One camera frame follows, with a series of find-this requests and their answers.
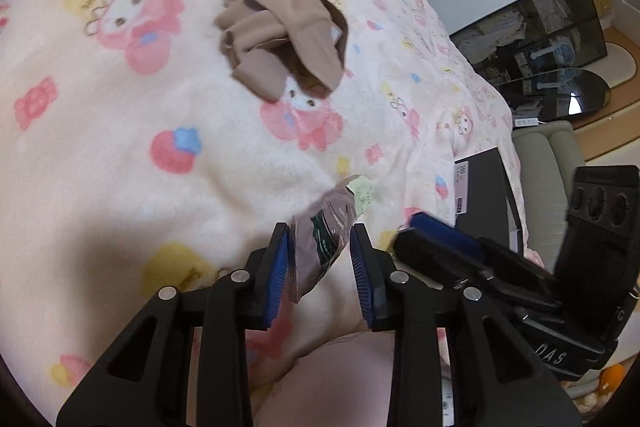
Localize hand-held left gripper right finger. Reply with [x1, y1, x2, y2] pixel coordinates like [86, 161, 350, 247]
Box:
[349, 223, 586, 427]

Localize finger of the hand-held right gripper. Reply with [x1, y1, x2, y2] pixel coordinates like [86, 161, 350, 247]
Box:
[392, 228, 562, 310]
[409, 212, 558, 280]

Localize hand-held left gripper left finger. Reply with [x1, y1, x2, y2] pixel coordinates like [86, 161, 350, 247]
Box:
[55, 222, 293, 427]

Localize brown plastic packet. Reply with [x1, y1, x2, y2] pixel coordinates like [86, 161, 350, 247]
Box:
[290, 174, 376, 304]

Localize black box white label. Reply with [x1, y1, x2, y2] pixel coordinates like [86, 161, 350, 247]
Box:
[454, 147, 528, 255]

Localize orange plush toy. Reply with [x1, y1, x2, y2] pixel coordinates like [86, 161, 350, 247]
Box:
[580, 362, 628, 413]

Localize black glass table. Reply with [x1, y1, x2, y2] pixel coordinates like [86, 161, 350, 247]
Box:
[492, 67, 613, 120]

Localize pink printed blanket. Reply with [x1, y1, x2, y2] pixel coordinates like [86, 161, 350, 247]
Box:
[0, 0, 546, 427]

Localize dark glass cabinet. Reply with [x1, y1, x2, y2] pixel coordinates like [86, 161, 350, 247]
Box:
[450, 0, 608, 80]

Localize beige folded stockings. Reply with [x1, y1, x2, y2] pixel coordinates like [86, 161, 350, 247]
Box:
[214, 0, 351, 102]

